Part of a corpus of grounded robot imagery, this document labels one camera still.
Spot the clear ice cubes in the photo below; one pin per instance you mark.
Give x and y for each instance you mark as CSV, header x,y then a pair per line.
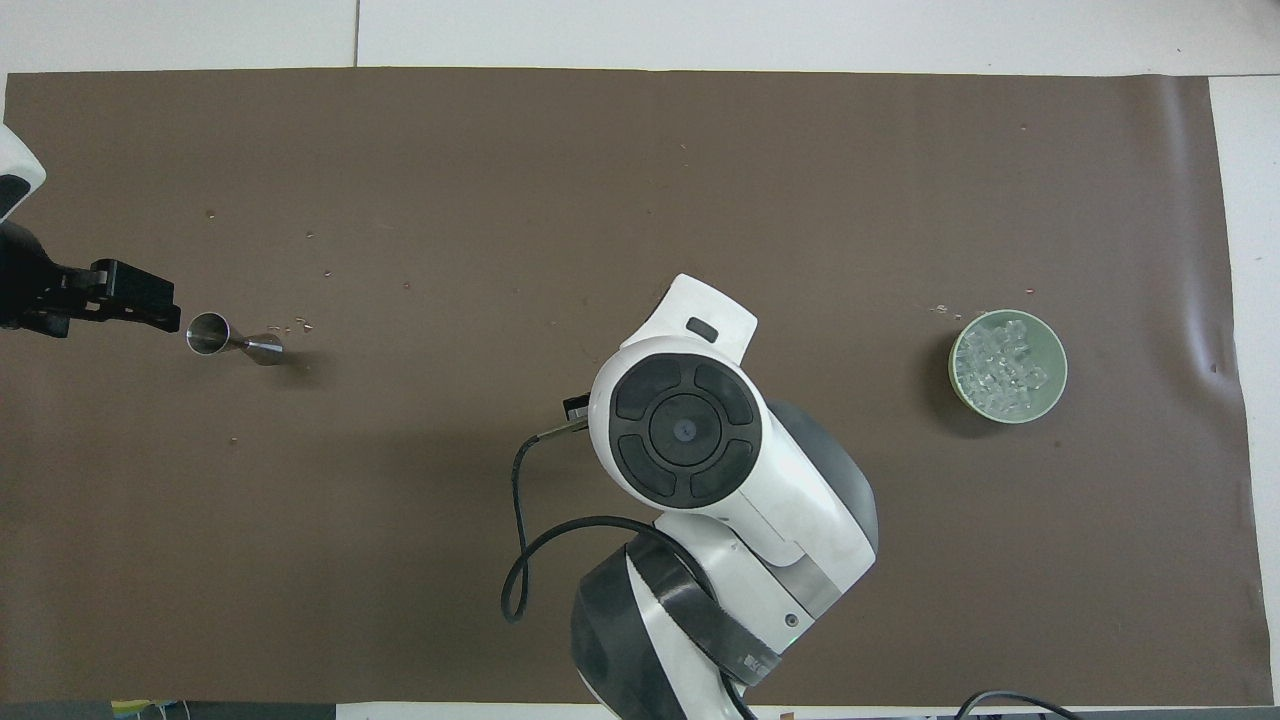
x,y
1005,365

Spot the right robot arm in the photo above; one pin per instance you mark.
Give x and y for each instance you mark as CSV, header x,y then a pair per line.
x,y
800,500

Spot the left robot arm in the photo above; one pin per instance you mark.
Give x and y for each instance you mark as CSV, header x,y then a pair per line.
x,y
14,152

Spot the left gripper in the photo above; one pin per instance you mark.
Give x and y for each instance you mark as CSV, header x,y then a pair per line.
x,y
24,280

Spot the steel double jigger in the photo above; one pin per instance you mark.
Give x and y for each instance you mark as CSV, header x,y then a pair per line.
x,y
232,340

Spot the green bowl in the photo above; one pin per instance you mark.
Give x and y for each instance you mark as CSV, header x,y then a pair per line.
x,y
957,385

